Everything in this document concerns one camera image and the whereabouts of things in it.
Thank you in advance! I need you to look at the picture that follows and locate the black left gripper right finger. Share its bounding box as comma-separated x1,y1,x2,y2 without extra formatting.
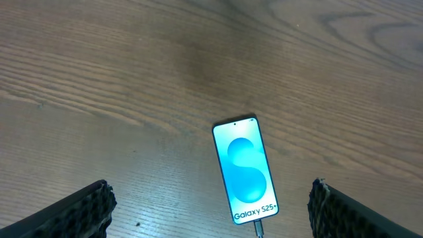
307,178,422,238

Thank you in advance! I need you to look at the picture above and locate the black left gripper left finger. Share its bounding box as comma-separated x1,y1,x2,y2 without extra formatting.
1,180,117,238

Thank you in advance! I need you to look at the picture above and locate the black USB charging cable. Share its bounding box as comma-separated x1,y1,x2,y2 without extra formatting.
252,219,265,238

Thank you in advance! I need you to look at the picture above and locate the blue Galaxy smartphone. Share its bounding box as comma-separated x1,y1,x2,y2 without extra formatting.
211,113,279,225

